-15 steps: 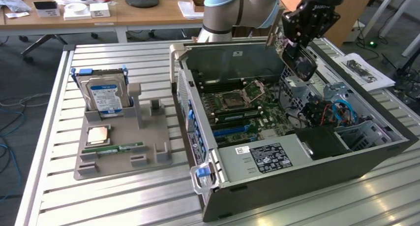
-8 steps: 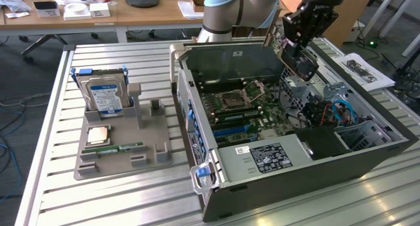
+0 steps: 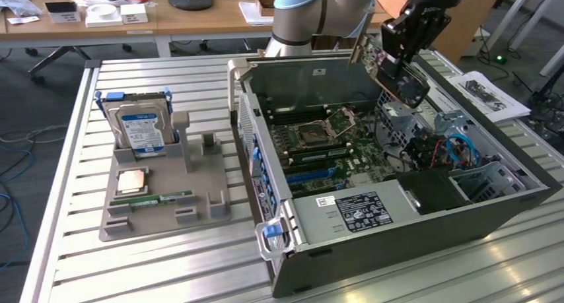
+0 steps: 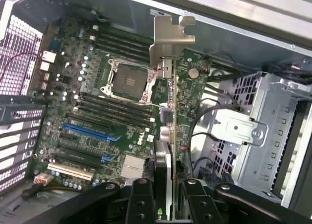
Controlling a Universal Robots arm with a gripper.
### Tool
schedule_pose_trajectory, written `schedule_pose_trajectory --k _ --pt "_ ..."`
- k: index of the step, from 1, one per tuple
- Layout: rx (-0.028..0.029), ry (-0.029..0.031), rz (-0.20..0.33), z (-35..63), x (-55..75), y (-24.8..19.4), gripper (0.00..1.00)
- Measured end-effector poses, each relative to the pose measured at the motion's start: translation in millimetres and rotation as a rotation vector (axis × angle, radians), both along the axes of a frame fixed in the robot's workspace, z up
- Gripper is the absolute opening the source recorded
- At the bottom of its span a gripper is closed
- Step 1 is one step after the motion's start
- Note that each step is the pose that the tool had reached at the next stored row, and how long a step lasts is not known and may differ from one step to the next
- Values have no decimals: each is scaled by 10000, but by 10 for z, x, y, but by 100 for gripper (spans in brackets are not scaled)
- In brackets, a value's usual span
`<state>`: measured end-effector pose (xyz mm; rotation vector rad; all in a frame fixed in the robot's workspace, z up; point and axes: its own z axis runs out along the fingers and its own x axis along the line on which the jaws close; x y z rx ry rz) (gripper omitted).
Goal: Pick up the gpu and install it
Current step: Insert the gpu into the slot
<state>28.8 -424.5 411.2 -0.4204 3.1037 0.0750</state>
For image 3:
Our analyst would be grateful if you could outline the white box with black top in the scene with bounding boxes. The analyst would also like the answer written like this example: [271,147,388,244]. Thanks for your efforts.
[43,1,82,24]

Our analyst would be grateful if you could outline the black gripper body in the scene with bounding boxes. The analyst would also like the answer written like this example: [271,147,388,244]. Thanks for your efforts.
[380,0,469,63]

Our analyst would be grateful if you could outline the silver disk bay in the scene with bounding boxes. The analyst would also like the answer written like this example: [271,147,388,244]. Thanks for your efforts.
[449,160,528,205]

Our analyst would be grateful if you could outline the open dark PC case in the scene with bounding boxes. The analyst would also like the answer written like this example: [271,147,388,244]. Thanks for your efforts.
[226,50,564,299]

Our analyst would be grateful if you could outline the white tape roll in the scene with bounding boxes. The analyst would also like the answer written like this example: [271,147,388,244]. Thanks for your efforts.
[87,4,118,20]

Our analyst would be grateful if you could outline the grey parts rack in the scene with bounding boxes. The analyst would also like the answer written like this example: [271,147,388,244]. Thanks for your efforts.
[99,110,234,243]

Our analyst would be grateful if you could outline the hard disk in blue carrier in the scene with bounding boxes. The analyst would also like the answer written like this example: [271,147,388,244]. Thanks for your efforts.
[95,86,174,160]

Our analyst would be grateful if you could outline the grey power supply unit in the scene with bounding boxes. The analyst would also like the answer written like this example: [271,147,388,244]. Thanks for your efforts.
[290,180,424,246]

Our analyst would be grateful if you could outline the metal socket cover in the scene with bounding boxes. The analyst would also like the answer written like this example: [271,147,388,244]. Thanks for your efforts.
[325,106,358,132]

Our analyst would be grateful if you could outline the green motherboard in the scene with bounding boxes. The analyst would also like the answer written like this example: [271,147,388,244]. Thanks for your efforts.
[263,104,397,198]

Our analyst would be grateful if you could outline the blue floor cable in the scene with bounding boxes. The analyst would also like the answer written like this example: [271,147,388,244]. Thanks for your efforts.
[0,144,35,267]

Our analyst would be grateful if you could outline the white desk frame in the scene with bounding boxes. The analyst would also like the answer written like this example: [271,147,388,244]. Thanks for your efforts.
[483,0,564,76]

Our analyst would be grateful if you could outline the installed RAM stick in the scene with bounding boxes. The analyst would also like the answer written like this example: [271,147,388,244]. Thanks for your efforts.
[289,147,353,165]

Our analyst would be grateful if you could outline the white flat box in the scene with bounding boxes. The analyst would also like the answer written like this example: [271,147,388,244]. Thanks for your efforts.
[84,14,124,28]

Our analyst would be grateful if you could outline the white cube box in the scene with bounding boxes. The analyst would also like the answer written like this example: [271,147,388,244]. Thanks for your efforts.
[119,3,148,25]

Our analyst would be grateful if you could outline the blue wire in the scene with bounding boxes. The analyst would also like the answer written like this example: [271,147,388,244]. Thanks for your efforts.
[444,134,481,168]

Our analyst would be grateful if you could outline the CPU chip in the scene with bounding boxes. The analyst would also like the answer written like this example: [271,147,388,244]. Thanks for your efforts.
[115,169,147,195]

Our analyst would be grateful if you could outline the blue expansion slot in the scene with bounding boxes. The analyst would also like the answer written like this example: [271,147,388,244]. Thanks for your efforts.
[285,166,334,185]

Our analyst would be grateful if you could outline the printed paper stack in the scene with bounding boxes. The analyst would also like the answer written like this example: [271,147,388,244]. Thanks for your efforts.
[446,70,533,123]

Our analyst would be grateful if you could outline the graphics card with black fan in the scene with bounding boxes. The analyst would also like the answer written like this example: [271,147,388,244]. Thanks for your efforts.
[348,32,432,110]

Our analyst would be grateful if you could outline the clear plastic bag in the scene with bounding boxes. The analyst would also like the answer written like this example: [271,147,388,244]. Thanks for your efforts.
[0,0,45,17]

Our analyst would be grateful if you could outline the white papers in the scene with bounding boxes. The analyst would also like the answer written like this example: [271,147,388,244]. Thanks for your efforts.
[239,1,275,26]

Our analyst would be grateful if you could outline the wooden cabinet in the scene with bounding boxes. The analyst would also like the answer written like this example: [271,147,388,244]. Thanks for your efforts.
[374,0,505,63]

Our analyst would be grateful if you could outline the wooden office desk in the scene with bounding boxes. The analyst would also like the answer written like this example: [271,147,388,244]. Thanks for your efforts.
[0,0,159,50]
[156,0,400,58]

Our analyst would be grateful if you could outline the green RAM stick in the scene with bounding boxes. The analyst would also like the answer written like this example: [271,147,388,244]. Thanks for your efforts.
[108,190,195,207]

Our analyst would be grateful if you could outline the black chair base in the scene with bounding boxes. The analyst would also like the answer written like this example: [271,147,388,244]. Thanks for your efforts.
[24,45,134,84]

